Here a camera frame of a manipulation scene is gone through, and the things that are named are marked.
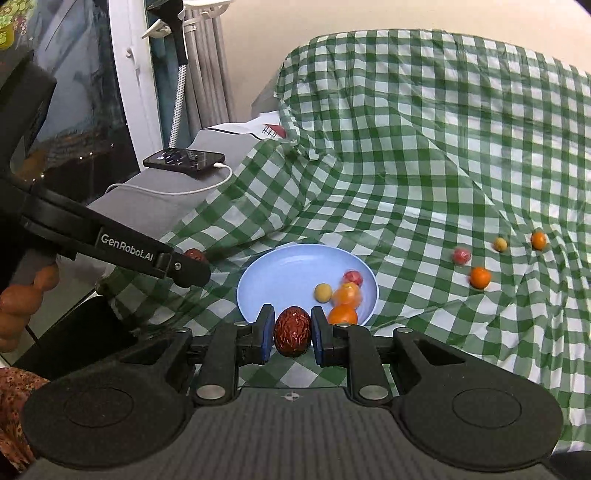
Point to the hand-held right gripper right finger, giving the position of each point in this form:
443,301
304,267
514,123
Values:
318,337

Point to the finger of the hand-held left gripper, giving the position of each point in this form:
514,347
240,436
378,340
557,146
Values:
187,272

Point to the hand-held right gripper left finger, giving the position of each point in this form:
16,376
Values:
267,337

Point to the dark red jujube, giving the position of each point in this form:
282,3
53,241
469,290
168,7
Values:
194,254
292,338

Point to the small orange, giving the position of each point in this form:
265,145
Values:
480,277
342,316
538,240

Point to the small yellow fruit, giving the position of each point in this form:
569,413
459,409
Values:
322,292
499,243

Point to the plastic orange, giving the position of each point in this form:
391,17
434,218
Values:
347,295

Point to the blue plate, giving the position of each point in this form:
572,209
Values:
286,272

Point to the red fruit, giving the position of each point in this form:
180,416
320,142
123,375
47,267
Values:
461,256
352,277

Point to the person's left hand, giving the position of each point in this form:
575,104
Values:
18,304

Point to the grey cushion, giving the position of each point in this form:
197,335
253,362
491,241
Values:
157,207

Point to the black smartphone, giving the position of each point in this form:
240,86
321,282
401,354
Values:
184,160

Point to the white cloth with red print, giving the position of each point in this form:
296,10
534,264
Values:
249,127

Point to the teal curtain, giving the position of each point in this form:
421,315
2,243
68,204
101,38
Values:
161,92

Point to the metal pole with black head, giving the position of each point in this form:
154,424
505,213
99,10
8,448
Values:
178,83

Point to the person's floral clothing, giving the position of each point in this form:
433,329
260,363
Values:
18,415

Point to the grey curtain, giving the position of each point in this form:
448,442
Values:
207,69

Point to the yellow green window sticker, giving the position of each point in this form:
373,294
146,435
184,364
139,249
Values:
9,23

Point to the green white checked tablecloth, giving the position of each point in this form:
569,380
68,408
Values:
415,138

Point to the white window frame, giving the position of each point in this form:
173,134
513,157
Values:
134,92

